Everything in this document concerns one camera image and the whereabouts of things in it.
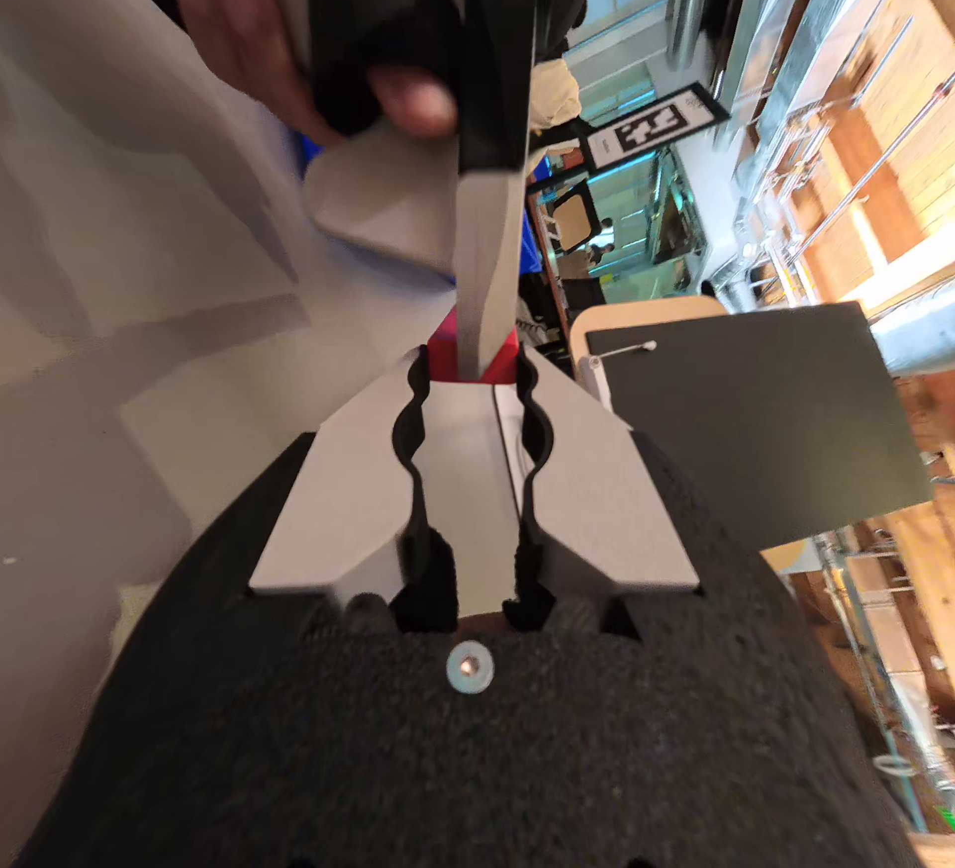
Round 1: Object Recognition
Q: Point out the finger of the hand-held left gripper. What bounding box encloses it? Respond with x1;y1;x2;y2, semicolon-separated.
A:
455;169;531;380

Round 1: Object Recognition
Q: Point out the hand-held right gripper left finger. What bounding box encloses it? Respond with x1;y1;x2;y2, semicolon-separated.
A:
248;348;434;596

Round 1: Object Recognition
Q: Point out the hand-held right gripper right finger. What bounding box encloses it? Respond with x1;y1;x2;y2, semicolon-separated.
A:
516;346;702;624

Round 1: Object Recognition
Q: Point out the long red bar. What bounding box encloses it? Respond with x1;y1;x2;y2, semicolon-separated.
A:
427;307;521;387

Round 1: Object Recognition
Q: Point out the person's left hand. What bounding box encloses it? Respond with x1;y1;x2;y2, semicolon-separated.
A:
172;0;459;145

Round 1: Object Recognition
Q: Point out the beige jacket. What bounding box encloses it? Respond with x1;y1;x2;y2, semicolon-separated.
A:
531;58;583;135

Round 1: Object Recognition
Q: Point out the wooden back chair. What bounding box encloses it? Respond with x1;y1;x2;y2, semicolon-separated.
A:
551;183;602;255

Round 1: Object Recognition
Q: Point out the wood edged black board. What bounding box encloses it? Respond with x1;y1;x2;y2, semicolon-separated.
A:
569;295;935;577

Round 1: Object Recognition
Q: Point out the hanging marker banner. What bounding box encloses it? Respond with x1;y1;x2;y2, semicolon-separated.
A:
585;83;732;175

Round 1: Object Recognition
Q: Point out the grey ceiling conduit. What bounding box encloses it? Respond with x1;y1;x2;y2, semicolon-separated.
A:
787;73;955;268

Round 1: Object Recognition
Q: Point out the silver air duct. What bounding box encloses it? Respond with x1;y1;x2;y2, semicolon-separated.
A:
666;0;721;72
735;0;926;160

